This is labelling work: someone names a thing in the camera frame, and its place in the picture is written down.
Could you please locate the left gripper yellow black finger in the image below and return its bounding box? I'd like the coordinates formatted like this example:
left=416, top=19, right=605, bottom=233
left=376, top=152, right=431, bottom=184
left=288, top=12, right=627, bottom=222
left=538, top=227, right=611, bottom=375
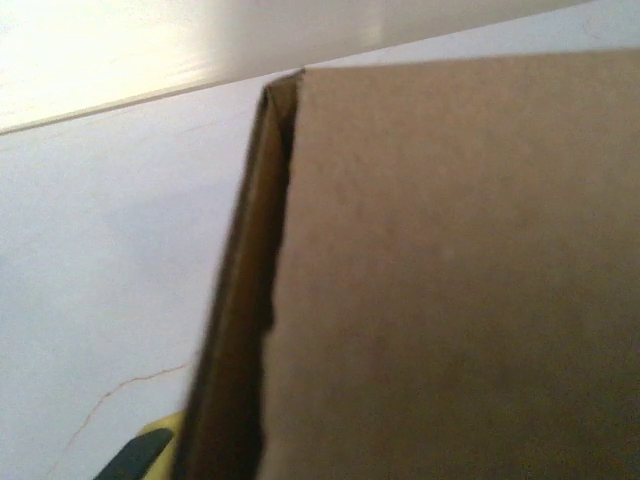
left=97, top=410, right=189, bottom=480

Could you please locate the brown cardboard box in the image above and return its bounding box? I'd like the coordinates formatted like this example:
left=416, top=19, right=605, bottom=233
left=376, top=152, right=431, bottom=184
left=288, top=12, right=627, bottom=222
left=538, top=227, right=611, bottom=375
left=179, top=47, right=640, bottom=480

